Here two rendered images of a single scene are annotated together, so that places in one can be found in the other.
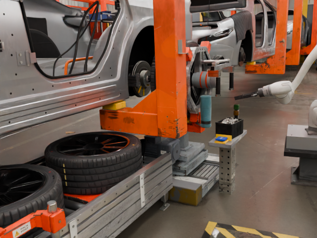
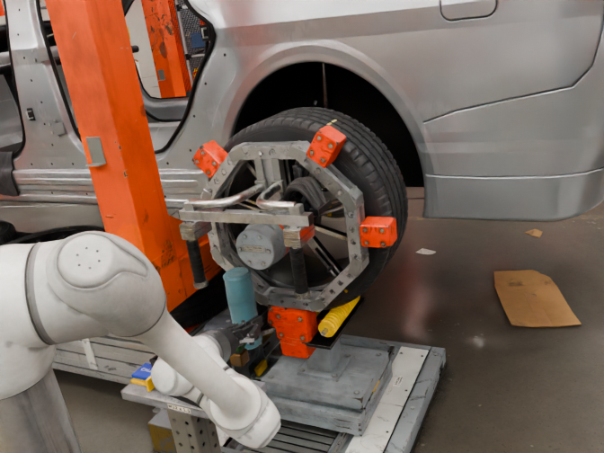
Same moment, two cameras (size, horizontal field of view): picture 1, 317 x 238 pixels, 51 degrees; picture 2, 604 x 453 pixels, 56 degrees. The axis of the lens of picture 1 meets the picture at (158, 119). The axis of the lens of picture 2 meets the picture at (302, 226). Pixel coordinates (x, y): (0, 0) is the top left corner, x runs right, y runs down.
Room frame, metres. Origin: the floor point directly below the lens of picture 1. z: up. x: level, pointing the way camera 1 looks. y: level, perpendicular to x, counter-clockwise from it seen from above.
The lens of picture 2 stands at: (2.81, -2.04, 1.46)
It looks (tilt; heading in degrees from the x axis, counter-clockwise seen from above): 20 degrees down; 88
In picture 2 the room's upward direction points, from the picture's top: 8 degrees counter-clockwise
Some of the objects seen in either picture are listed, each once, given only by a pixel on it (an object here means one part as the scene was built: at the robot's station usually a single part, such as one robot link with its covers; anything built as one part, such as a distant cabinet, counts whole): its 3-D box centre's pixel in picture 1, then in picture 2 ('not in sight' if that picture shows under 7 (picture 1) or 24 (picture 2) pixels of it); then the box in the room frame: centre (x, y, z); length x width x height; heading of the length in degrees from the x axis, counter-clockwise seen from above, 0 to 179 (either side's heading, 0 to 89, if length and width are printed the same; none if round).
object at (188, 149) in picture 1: (181, 137); (322, 343); (2.88, -0.20, 0.32); 0.40 x 0.30 x 0.28; 150
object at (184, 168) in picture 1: (179, 158); (315, 384); (2.84, -0.18, 0.13); 0.50 x 0.36 x 0.10; 150
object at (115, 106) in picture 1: (113, 105); not in sight; (2.55, 0.34, 0.71); 0.14 x 0.14 x 0.05; 60
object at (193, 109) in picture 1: (198, 79); (281, 227); (2.80, -0.35, 0.85); 0.54 x 0.07 x 0.54; 150
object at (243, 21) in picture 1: (239, 25); not in sight; (5.65, -1.39, 1.36); 0.71 x 0.30 x 0.51; 150
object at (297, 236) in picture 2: (228, 69); (298, 232); (2.84, -0.61, 0.93); 0.09 x 0.05 x 0.05; 60
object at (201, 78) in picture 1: (206, 80); (270, 236); (2.76, -0.41, 0.85); 0.21 x 0.14 x 0.14; 60
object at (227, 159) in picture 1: (227, 165); (198, 447); (2.43, -0.52, 0.21); 0.10 x 0.10 x 0.42; 60
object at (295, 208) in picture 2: (216, 56); (284, 185); (2.82, -0.50, 1.03); 0.19 x 0.18 x 0.11; 60
